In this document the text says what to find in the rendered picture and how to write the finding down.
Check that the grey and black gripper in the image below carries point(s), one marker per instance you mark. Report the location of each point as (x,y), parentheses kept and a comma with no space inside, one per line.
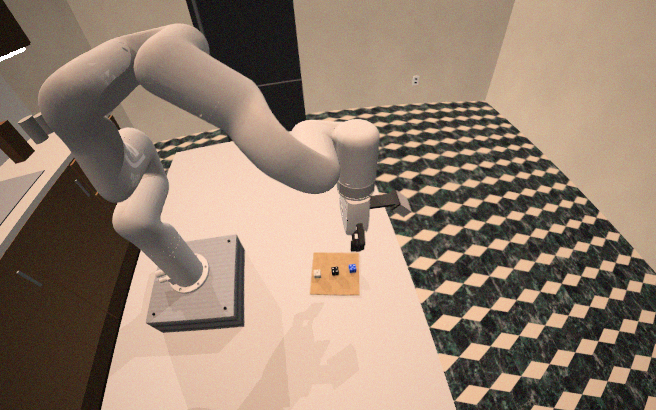
(355,213)

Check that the tan mat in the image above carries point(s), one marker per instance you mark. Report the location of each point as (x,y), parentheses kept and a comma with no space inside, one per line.
(345,283)

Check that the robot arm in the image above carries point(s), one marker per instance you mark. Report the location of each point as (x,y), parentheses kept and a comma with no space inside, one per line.
(172,66)

